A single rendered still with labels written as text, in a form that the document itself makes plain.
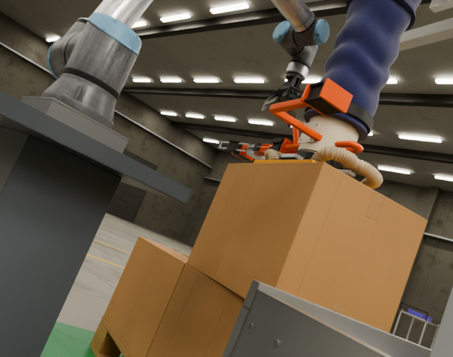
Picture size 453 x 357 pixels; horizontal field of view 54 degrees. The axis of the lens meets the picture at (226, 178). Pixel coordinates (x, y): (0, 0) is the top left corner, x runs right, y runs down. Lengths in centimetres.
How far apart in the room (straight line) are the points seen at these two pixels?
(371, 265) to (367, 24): 78
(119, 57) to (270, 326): 74
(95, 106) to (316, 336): 73
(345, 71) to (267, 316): 88
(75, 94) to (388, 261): 93
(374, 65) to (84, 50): 88
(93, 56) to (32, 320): 64
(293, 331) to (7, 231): 64
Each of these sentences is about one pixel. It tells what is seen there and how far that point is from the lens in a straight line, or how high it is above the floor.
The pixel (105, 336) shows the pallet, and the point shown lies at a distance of 213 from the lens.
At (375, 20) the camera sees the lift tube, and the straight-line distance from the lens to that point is 161.
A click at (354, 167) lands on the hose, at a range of 136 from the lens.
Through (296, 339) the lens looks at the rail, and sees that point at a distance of 83.
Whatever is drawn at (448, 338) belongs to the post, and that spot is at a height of 65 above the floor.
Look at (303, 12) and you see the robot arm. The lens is 175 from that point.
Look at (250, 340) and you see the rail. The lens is 93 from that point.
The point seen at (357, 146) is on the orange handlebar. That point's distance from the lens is 139.
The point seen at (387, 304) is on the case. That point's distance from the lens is 135.
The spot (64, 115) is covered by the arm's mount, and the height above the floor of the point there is 78.
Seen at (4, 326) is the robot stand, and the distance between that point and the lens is 116.
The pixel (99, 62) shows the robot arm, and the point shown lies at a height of 95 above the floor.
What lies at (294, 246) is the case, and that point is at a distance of 112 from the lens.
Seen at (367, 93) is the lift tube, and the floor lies 127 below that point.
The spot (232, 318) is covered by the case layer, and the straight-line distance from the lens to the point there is 128.
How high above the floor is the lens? 65
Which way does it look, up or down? 8 degrees up
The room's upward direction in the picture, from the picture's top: 23 degrees clockwise
